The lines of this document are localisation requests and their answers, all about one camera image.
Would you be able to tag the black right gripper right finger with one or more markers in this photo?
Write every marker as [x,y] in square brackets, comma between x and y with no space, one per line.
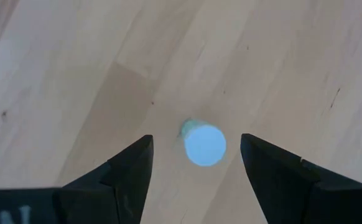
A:
[277,186]

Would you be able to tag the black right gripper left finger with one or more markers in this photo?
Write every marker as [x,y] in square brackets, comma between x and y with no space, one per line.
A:
[122,186]

